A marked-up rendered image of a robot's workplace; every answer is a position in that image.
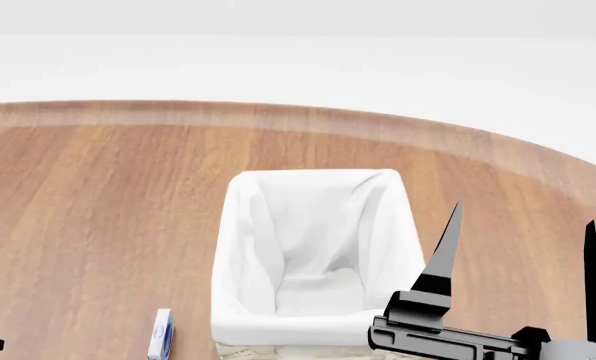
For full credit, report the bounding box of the small white blue box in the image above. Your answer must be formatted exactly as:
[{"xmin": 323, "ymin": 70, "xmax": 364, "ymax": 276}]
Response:
[{"xmin": 147, "ymin": 308, "xmax": 176, "ymax": 360}]

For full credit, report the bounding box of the white cloth-lined basket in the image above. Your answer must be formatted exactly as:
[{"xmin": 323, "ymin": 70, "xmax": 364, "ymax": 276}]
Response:
[{"xmin": 210, "ymin": 168, "xmax": 428, "ymax": 360}]

